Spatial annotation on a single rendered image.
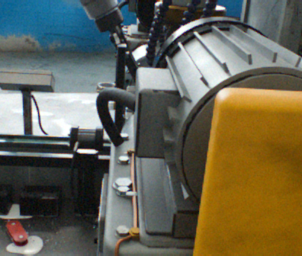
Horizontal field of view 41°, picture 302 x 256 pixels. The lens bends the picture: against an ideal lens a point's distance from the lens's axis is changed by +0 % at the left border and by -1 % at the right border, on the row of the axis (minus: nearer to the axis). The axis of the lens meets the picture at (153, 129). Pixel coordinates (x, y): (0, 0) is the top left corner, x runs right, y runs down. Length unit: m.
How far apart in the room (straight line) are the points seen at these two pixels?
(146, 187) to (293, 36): 0.57
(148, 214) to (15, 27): 6.24
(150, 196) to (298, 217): 0.20
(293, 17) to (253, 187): 0.68
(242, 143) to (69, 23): 6.35
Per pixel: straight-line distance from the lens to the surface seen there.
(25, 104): 1.37
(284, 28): 0.95
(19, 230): 1.03
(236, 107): 0.27
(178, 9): 0.98
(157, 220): 0.44
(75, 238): 1.02
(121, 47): 0.92
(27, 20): 6.59
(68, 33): 6.62
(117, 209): 0.48
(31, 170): 1.14
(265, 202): 0.32
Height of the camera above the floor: 1.43
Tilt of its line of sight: 23 degrees down
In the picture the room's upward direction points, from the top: 5 degrees clockwise
